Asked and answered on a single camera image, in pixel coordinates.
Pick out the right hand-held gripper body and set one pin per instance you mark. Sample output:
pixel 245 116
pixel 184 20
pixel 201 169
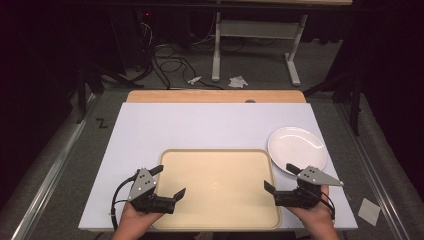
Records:
pixel 300 197

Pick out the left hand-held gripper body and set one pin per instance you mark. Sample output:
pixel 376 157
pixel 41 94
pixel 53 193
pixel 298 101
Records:
pixel 144 186

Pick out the white round plate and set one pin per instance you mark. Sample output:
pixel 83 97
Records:
pixel 295 146

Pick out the person's right hand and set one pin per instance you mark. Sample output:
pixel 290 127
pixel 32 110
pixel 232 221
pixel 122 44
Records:
pixel 316 221

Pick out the person's left hand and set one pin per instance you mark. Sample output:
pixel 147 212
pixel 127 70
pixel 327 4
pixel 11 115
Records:
pixel 135 221

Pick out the beige plastic tray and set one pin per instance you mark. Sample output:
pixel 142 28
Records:
pixel 216 190

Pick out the white table cover board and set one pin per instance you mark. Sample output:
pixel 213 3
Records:
pixel 200 126

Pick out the white paper square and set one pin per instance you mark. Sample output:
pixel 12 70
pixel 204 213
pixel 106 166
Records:
pixel 369 211

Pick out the wooden table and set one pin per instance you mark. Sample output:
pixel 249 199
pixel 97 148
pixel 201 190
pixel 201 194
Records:
pixel 206 96

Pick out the black metal stand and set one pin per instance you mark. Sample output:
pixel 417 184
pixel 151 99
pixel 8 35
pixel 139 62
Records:
pixel 353 100
pixel 82 96

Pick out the small white scrap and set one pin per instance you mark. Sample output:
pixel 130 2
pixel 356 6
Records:
pixel 194 80

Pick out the crumpled white paper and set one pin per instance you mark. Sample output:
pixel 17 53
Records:
pixel 238 81

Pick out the dark computer tower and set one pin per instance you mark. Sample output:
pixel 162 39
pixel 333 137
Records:
pixel 146 36

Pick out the metal floor rail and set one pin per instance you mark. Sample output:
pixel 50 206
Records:
pixel 50 173
pixel 370 160

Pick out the white metal desk frame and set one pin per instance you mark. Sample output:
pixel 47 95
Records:
pixel 253 29

